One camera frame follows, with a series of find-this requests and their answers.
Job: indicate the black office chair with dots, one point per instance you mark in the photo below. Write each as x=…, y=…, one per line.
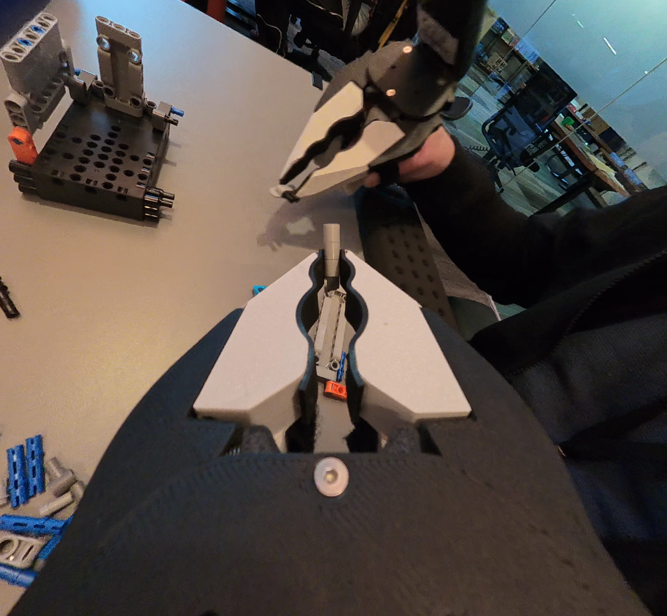
x=521, y=116

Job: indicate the cyan frame piece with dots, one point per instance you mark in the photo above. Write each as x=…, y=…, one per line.
x=257, y=289

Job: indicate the pile of building kit parts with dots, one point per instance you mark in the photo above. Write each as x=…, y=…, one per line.
x=31, y=501

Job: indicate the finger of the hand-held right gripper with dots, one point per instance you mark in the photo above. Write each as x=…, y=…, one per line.
x=375, y=152
x=323, y=126

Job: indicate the black base plate assembly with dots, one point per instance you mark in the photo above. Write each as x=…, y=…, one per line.
x=94, y=147

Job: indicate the blue connector pin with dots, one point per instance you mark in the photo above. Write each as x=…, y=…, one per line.
x=336, y=363

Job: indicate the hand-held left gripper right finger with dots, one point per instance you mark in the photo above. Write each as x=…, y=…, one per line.
x=406, y=366

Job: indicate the person's right forearm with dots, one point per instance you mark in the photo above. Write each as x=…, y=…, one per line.
x=490, y=220

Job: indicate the black connector pin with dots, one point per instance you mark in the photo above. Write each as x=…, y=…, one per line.
x=6, y=298

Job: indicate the person's dark clothing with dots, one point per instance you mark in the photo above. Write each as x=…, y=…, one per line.
x=604, y=397

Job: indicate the small orange connector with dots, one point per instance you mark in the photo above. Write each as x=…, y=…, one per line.
x=334, y=389

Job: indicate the grey building beam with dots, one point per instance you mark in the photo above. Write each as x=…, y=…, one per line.
x=331, y=251

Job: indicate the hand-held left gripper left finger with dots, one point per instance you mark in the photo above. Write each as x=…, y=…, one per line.
x=261, y=366

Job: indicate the black perforated panel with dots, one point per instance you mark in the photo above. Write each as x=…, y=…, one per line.
x=406, y=251

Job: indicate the person's right hand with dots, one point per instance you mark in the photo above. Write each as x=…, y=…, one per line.
x=422, y=166

